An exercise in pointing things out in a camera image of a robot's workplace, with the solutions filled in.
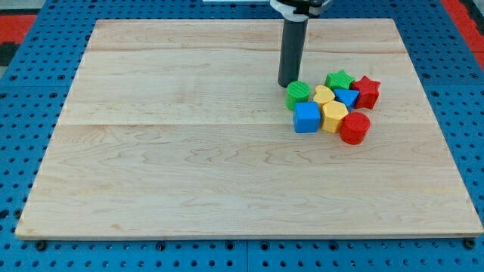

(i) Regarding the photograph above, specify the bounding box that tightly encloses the blue triangle block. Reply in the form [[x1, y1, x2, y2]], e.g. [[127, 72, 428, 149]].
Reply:
[[334, 89, 359, 110]]

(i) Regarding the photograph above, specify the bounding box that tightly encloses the yellow heart block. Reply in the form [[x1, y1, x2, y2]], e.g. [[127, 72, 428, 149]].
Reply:
[[312, 85, 335, 110]]

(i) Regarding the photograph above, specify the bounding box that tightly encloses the blue cube block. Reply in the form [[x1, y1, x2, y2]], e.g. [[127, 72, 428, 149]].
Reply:
[[293, 102, 321, 133]]

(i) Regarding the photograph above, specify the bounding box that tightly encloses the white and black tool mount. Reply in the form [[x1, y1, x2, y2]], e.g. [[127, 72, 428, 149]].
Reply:
[[269, 0, 332, 22]]

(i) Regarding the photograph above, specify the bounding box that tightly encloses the red star block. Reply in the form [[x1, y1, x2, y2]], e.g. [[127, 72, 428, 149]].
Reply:
[[350, 76, 381, 110]]

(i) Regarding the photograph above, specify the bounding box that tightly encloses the yellow hexagon block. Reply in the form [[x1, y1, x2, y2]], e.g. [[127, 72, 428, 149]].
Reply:
[[321, 100, 349, 133]]

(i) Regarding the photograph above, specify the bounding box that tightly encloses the green star block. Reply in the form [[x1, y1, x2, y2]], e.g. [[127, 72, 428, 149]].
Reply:
[[324, 70, 355, 90]]

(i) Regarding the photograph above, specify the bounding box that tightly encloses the red cylinder block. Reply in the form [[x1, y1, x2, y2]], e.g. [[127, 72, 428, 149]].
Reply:
[[340, 112, 371, 145]]

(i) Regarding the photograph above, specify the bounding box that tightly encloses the green cylinder block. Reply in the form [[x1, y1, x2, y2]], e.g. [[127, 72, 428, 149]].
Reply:
[[284, 81, 311, 110]]

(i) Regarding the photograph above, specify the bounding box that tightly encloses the light wooden board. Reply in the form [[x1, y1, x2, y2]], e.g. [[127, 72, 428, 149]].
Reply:
[[15, 19, 483, 240]]

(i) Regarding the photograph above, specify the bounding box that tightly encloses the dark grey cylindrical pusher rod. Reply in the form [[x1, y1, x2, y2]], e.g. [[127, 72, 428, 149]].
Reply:
[[278, 19, 308, 88]]

